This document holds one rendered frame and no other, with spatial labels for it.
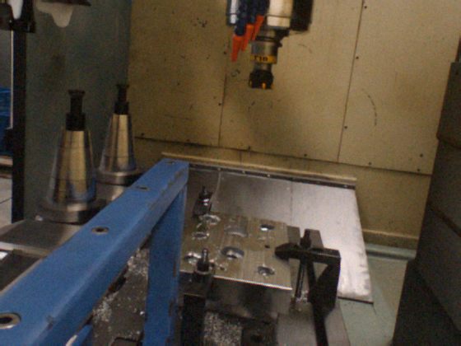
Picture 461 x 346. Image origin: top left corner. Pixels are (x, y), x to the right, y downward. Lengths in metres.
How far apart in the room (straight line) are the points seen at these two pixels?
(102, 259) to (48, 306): 0.06
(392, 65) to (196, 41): 0.84
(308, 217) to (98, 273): 1.44
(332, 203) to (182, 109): 0.78
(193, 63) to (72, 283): 1.57
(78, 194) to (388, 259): 1.68
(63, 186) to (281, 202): 1.40
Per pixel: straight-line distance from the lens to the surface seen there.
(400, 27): 1.83
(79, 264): 0.30
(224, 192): 1.73
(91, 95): 1.56
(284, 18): 0.69
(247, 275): 0.76
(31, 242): 0.35
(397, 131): 1.86
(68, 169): 0.38
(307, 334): 0.82
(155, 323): 0.63
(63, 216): 0.38
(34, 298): 0.27
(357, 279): 1.55
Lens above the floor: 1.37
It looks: 10 degrees down
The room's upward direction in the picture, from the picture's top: 6 degrees clockwise
